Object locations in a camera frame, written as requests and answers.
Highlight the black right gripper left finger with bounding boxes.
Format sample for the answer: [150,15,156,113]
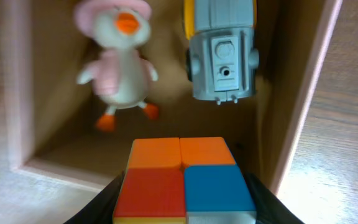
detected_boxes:
[64,172,125,224]

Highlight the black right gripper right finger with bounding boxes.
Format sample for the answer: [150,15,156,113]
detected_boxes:
[244,172,304,224]

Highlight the colourful puzzle cube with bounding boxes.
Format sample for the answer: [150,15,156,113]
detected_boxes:
[112,137,257,224]

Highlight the grey yellow toy truck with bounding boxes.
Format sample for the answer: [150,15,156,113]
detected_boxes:
[183,0,259,104]

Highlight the white duck toy pink hat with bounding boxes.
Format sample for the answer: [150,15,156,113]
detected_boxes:
[74,0,159,131]

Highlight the pink open cardboard box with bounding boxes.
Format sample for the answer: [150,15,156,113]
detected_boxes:
[0,1,341,192]

